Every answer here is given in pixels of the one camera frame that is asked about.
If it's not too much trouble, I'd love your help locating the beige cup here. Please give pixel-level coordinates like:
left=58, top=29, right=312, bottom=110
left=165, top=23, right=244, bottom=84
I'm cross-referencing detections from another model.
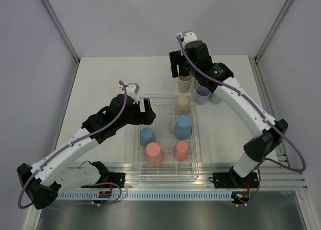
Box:
left=175, top=96, right=189, bottom=116
left=178, top=75, right=193, bottom=94

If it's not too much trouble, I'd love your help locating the blue cup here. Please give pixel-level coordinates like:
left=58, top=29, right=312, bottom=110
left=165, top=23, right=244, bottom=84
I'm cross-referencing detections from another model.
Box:
left=173, top=115, right=192, bottom=141
left=140, top=127, right=156, bottom=147

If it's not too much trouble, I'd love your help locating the purple cup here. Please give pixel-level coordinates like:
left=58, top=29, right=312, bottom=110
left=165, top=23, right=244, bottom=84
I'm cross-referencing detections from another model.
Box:
left=195, top=86, right=211, bottom=105
left=220, top=66, right=229, bottom=77

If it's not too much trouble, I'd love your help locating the green cup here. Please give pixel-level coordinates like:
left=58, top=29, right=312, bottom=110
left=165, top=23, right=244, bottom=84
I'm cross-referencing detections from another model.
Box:
left=209, top=93, right=222, bottom=105
left=194, top=78, right=200, bottom=89

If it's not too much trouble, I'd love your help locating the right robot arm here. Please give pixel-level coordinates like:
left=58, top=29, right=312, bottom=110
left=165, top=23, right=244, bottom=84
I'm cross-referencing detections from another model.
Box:
left=169, top=39, right=288, bottom=187

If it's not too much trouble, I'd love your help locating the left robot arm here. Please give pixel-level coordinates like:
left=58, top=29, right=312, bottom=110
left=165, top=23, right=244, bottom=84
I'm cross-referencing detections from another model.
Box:
left=17, top=94, right=156, bottom=209

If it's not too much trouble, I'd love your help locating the left pink cup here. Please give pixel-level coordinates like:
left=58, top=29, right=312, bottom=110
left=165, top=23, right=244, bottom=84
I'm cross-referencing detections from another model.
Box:
left=145, top=142, right=165, bottom=166

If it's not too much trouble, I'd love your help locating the pink cup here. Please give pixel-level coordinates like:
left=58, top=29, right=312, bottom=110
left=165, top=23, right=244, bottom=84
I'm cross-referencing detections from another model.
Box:
left=145, top=142, right=165, bottom=166
left=173, top=141, right=190, bottom=161

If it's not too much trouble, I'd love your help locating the right pink cup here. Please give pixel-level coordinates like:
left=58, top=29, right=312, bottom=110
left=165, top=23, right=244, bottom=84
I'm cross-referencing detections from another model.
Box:
left=173, top=141, right=190, bottom=161

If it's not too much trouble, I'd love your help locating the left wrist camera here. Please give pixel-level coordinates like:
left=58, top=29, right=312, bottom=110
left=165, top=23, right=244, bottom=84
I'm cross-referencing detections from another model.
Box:
left=126, top=83, right=140, bottom=103

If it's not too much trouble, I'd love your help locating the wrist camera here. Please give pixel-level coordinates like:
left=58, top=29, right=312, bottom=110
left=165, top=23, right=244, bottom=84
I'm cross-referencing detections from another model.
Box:
left=126, top=83, right=140, bottom=103
left=177, top=32, right=198, bottom=45

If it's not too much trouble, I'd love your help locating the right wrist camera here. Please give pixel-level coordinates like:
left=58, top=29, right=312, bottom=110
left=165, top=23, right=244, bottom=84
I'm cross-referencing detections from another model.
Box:
left=177, top=32, right=198, bottom=45

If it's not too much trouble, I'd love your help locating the white wire dish rack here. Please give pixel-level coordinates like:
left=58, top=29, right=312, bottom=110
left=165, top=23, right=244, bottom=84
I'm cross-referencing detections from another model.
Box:
left=136, top=94, right=199, bottom=181

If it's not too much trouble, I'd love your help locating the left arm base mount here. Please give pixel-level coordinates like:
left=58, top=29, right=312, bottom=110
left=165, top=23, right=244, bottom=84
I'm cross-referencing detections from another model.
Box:
left=84, top=172, right=126, bottom=189

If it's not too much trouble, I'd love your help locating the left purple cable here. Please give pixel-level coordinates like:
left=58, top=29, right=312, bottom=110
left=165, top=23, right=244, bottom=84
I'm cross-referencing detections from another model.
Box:
left=18, top=80, right=127, bottom=209

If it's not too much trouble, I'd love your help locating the purple cable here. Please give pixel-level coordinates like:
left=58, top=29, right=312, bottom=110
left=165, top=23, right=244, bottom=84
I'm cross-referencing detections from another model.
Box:
left=18, top=80, right=127, bottom=209
left=176, top=34, right=307, bottom=205

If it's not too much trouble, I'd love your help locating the slotted cable duct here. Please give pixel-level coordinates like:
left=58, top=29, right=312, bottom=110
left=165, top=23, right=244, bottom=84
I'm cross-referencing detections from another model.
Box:
left=57, top=190, right=233, bottom=201

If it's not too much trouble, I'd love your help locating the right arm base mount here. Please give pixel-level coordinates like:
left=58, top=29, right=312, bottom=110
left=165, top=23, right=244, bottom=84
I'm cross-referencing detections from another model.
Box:
left=207, top=172, right=259, bottom=189

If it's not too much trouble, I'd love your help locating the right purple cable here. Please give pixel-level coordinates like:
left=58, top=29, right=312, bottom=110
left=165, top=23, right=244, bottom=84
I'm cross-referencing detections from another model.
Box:
left=176, top=34, right=307, bottom=205

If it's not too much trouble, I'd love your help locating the aluminium rail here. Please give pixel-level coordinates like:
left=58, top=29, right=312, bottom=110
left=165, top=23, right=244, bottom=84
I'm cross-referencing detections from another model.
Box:
left=37, top=164, right=308, bottom=190

